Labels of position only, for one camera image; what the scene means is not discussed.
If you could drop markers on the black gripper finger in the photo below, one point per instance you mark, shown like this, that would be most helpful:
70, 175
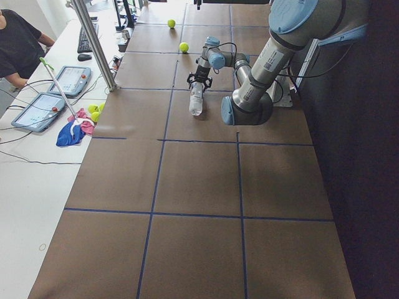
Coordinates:
207, 83
191, 80

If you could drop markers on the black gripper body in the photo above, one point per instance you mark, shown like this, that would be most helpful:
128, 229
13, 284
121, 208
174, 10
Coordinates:
201, 76

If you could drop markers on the white tennis ball can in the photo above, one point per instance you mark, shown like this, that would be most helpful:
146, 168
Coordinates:
196, 99

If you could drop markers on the yellow tennis ball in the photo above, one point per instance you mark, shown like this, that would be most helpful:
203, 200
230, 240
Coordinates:
184, 47
171, 23

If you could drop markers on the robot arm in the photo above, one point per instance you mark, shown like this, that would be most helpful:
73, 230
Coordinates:
292, 24

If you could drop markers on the spare tennis ball on desk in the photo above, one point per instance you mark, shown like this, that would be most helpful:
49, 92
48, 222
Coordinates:
92, 108

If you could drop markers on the metal cup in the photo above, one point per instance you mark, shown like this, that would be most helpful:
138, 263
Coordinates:
126, 33

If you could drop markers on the black keyboard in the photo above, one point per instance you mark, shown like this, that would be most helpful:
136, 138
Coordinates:
83, 44

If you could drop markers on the black computer mouse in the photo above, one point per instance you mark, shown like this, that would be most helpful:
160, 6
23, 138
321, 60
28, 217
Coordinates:
83, 57

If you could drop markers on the far teach pendant tablet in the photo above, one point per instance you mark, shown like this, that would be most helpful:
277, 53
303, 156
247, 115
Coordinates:
73, 79

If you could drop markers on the teach pendant tablet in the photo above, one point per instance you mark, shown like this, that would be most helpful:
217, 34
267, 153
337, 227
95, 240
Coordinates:
73, 79
39, 113

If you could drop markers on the blue and pink cloth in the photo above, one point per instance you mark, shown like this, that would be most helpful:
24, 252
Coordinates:
73, 132

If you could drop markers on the grabber stick with green tip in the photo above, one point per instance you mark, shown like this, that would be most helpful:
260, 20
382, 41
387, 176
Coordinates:
69, 106

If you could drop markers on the near teach pendant tablet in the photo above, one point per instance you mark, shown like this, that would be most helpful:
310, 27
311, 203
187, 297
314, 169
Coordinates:
39, 113

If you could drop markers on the person in black shirt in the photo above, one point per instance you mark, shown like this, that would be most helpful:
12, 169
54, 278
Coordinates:
21, 48

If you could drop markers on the aluminium frame post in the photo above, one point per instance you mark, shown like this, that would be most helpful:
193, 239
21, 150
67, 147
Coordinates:
84, 18

